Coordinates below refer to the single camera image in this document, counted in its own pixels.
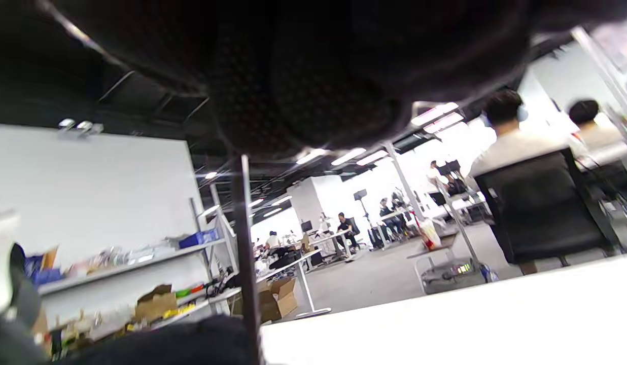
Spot person's right hand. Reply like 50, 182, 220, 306
40, 0, 627, 159

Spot ceiling light panel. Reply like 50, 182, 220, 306
411, 102, 465, 134

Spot white desk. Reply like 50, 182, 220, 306
253, 248, 332, 319

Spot black vertical pole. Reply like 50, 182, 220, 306
231, 155, 264, 365

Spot red and white bag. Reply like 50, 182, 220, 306
417, 218, 442, 251

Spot blue plastic bin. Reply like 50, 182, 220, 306
179, 228, 221, 249

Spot large open cardboard box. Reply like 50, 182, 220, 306
231, 277, 299, 324

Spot grey metal cart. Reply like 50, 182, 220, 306
406, 231, 499, 296

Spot ceiling spotlights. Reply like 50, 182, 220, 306
57, 118, 105, 138

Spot white metal shelf rack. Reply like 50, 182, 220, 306
37, 185, 243, 348

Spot black office chair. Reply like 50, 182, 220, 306
473, 147, 627, 267

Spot black fabric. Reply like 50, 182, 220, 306
0, 314, 261, 365

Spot blue box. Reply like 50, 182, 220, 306
24, 251, 63, 285

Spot black rounded object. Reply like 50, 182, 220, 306
9, 243, 43, 330

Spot white slanted post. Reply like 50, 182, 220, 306
382, 141, 431, 225

